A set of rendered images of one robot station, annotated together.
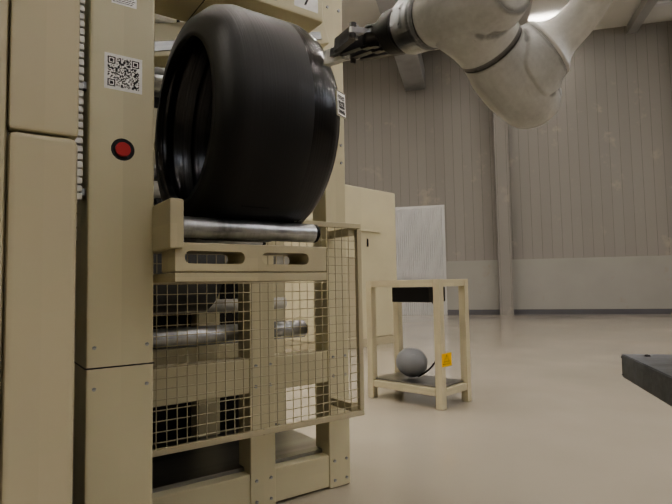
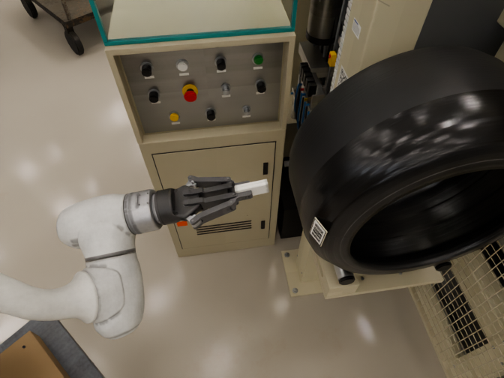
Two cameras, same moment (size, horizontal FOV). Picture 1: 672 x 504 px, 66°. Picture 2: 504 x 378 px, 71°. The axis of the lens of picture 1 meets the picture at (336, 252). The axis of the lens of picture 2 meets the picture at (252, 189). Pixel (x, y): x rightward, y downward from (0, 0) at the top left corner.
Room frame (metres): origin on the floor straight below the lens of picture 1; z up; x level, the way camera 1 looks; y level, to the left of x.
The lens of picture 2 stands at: (1.21, -0.42, 1.82)
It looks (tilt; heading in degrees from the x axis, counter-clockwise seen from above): 52 degrees down; 117
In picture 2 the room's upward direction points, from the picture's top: straight up
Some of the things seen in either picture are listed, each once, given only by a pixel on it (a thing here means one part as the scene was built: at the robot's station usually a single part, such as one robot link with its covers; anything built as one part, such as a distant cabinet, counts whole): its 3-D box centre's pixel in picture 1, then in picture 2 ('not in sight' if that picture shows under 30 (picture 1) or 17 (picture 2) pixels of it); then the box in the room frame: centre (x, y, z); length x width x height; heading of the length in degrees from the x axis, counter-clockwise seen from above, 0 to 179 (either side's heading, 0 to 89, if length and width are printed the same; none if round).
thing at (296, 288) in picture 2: not in sight; (310, 269); (1.11, 0.47, 0.01); 0.27 x 0.27 x 0.02; 35
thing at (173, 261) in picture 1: (248, 259); (325, 237); (1.16, 0.19, 0.83); 0.36 x 0.09 x 0.06; 125
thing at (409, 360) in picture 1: (417, 338); not in sight; (3.55, -0.54, 0.40); 0.60 x 0.35 x 0.80; 46
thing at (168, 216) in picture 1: (149, 232); not in sight; (1.17, 0.42, 0.90); 0.40 x 0.03 x 0.10; 35
